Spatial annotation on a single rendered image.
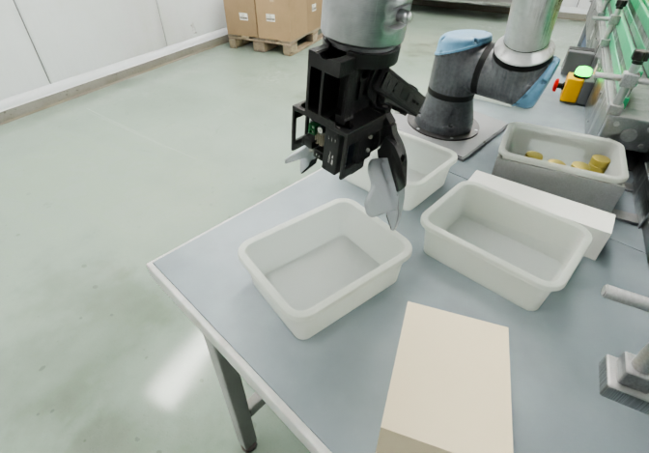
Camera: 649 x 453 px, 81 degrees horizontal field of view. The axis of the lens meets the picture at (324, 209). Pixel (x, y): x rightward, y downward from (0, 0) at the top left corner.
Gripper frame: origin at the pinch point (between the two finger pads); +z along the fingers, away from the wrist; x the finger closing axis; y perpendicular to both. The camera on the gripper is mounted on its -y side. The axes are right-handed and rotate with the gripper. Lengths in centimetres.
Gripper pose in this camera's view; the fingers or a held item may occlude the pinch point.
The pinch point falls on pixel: (348, 197)
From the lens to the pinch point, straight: 49.3
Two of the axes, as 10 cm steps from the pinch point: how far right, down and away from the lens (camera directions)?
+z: -0.9, 7.4, 6.7
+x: 7.4, 5.0, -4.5
